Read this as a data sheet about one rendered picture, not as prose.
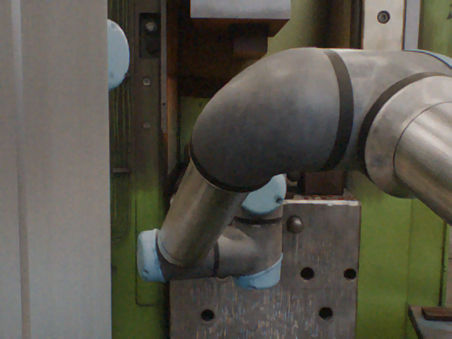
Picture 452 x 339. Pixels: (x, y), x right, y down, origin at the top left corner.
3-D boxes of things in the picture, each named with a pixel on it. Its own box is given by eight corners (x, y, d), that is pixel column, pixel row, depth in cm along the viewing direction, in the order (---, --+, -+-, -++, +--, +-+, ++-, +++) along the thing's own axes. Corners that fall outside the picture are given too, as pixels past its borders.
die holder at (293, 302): (353, 413, 124) (362, 201, 118) (169, 411, 124) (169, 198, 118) (314, 313, 180) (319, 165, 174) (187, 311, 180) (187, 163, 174)
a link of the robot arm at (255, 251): (204, 280, 95) (204, 211, 93) (270, 274, 98) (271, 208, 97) (219, 296, 87) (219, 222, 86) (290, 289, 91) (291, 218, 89)
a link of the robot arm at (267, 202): (232, 222, 86) (233, 163, 85) (232, 207, 97) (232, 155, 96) (287, 222, 86) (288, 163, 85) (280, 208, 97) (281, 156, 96)
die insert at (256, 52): (267, 52, 130) (268, 24, 129) (232, 52, 130) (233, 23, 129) (260, 59, 160) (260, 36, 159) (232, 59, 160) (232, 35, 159)
